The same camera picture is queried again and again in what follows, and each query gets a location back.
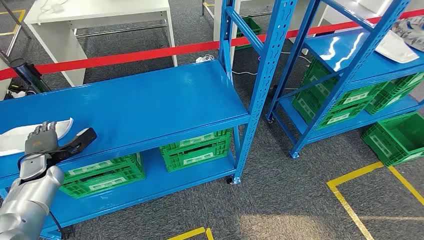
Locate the open green plastic crate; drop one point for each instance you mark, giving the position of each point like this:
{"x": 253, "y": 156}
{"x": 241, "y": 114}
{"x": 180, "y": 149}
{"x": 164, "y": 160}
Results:
{"x": 397, "y": 139}

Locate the white curved plastic part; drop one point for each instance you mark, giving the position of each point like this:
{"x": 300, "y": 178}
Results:
{"x": 394, "y": 49}
{"x": 13, "y": 140}

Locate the white desk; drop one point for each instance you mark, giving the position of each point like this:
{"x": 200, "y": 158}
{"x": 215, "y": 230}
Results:
{"x": 302, "y": 15}
{"x": 99, "y": 10}

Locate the grey plastic wheel hubcap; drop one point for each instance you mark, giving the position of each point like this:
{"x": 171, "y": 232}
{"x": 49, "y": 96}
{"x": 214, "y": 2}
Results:
{"x": 414, "y": 31}

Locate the white table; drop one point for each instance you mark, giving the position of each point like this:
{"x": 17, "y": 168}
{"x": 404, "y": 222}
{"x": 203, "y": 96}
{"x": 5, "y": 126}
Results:
{"x": 233, "y": 54}

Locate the yellow floor tape square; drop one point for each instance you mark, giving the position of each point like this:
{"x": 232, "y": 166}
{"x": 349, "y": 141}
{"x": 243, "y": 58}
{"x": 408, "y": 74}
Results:
{"x": 21, "y": 16}
{"x": 188, "y": 233}
{"x": 354, "y": 170}

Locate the steel frame bar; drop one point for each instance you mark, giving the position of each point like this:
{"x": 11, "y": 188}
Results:
{"x": 15, "y": 39}

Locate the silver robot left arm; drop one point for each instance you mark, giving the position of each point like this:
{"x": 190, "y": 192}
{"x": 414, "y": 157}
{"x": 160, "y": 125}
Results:
{"x": 30, "y": 198}

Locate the blue metal shelf rack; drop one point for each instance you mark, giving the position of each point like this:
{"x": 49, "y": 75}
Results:
{"x": 132, "y": 99}
{"x": 341, "y": 49}

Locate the red barrier belt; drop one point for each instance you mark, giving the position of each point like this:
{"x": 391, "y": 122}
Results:
{"x": 132, "y": 57}

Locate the black barrier post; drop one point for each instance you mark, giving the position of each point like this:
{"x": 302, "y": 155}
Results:
{"x": 28, "y": 74}

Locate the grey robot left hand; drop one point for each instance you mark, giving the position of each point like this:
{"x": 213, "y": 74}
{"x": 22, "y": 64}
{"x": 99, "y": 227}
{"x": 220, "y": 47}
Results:
{"x": 41, "y": 142}

